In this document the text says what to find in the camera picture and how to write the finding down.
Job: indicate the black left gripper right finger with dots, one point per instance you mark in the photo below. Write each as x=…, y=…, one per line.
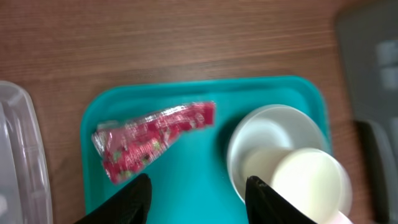
x=265, y=206

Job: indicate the clear plastic bin lid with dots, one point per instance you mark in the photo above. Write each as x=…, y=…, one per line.
x=25, y=187

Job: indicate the grey-green bowl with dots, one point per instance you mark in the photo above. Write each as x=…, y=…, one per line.
x=264, y=137

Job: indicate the red snack wrapper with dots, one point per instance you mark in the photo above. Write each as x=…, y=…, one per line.
x=126, y=148

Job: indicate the pink small bowl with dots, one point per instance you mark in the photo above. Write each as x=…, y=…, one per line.
x=338, y=218

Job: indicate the grey dishwasher rack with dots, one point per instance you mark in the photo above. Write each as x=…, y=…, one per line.
x=366, y=33

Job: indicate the cream cup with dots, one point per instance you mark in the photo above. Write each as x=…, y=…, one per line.
x=314, y=182

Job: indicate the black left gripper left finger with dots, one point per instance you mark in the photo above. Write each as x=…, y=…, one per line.
x=130, y=205

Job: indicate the teal plastic tray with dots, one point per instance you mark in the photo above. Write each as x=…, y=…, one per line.
x=190, y=183

